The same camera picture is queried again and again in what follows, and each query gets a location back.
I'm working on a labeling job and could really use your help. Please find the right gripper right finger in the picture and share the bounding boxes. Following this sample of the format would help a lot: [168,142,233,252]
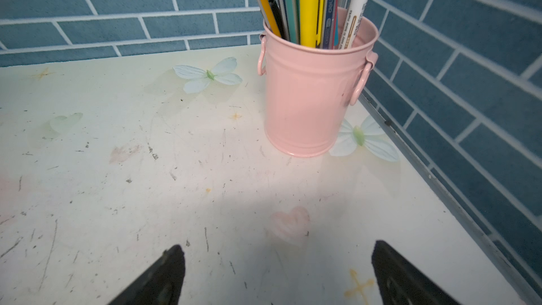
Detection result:
[371,240,459,305]

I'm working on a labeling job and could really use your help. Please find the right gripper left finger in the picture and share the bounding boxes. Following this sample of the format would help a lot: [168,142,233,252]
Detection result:
[110,244,186,305]

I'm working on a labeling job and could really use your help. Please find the pink pen holder cup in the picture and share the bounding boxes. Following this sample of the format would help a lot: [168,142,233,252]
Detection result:
[258,18,379,158]

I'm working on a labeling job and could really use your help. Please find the white marker black cap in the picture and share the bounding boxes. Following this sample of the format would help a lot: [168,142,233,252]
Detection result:
[340,0,368,49]

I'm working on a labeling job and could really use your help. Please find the yellow highlighter pen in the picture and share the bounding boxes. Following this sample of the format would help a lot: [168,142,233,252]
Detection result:
[299,0,324,48]

